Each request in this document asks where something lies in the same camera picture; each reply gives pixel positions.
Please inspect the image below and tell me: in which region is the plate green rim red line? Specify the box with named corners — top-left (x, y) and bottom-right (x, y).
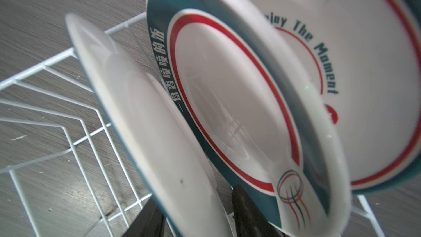
top-left (146, 0), bottom-right (351, 237)

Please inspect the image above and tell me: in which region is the plate with red characters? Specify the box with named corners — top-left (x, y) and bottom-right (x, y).
top-left (65, 13), bottom-right (233, 237)

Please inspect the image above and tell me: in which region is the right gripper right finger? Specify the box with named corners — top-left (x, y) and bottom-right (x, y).
top-left (231, 185), bottom-right (281, 237)

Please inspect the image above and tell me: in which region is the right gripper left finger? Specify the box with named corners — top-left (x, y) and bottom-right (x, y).
top-left (122, 197), bottom-right (165, 237)

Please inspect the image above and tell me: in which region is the plate enjoy the moment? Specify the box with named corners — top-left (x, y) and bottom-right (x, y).
top-left (251, 0), bottom-right (421, 195)

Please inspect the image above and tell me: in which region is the white wire dish rack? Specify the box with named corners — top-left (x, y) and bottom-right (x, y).
top-left (0, 11), bottom-right (385, 237)

